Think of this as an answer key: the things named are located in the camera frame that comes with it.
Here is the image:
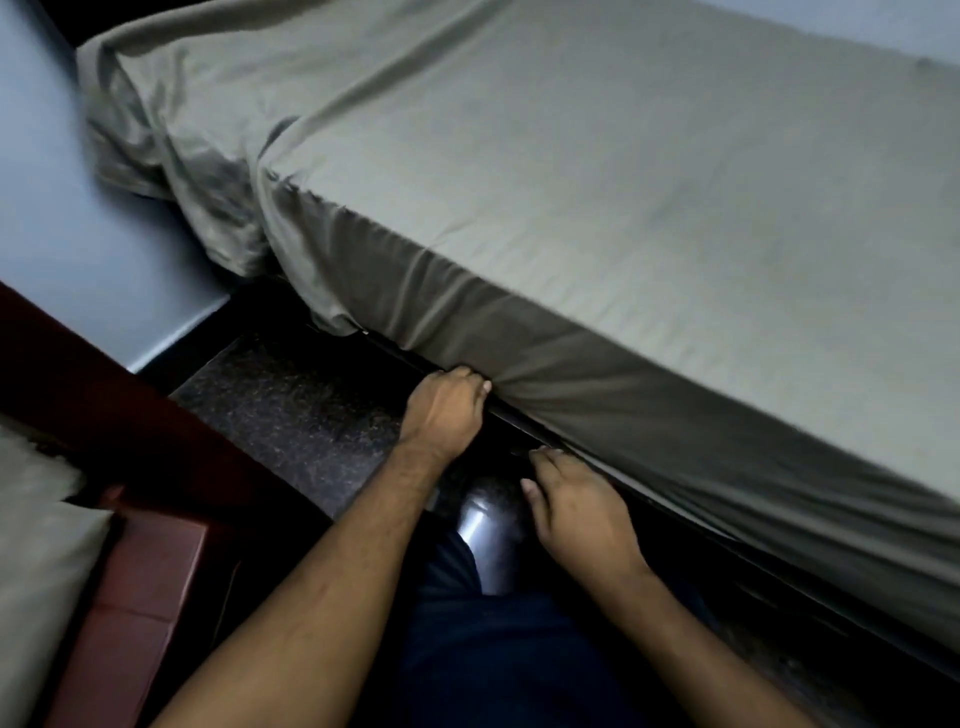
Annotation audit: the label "person's left hand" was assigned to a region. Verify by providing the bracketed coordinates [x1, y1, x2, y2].
[397, 365, 494, 468]

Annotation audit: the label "person's right hand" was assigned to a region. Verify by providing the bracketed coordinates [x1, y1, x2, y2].
[519, 446, 650, 594]

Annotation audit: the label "plain taupe bed sheet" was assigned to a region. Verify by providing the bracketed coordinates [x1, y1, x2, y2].
[74, 0, 960, 654]

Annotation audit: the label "beige striped bed sheet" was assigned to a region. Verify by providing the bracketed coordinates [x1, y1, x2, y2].
[0, 419, 114, 728]

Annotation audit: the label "person's right forearm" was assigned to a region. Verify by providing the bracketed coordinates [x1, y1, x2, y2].
[599, 558, 819, 728]

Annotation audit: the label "person's left forearm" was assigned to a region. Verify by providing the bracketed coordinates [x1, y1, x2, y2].
[153, 442, 451, 728]

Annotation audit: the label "person's dark trousers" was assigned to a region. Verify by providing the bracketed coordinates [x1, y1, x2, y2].
[397, 524, 676, 728]

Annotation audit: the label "maroon plastic chair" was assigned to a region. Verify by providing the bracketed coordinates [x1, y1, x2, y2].
[0, 281, 331, 728]

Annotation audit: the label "dark wooden bed frame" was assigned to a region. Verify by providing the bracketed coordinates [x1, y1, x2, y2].
[359, 329, 960, 684]

